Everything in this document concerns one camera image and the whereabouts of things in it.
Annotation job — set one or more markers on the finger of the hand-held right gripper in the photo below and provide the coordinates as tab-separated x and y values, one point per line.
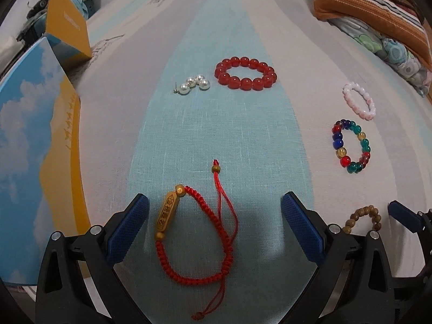
403	214

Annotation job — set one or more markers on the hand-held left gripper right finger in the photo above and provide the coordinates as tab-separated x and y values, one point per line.
300	222

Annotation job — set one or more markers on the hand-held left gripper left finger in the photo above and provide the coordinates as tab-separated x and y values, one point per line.
130	222

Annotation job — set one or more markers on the sky print cardboard box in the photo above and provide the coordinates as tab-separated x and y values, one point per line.
30	135

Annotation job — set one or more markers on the pair of pearl earrings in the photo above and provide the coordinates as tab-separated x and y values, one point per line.
184	88

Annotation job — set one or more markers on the striped blue grey bedsheet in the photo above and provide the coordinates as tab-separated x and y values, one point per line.
216	131

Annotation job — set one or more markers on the floral quilt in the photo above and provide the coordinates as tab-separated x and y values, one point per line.
391	49

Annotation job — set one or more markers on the black object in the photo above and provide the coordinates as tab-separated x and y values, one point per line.
37	6

